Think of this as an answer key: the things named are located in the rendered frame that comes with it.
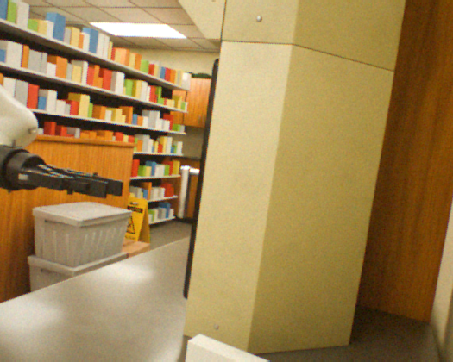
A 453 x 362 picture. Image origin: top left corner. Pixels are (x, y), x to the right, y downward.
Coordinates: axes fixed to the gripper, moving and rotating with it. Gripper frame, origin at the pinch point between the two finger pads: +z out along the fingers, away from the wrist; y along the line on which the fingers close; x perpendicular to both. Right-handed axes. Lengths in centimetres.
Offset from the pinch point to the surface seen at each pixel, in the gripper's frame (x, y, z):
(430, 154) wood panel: -15, 31, 58
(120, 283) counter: 20.4, 6.2, 2.9
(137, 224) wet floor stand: 86, 285, -166
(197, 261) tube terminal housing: 7.4, -5.9, 24.4
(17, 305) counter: 20.0, -14.0, -3.6
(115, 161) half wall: 24, 244, -170
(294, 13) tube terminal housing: -31.6, -5.2, 33.8
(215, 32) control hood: -28.4, -5.2, 21.9
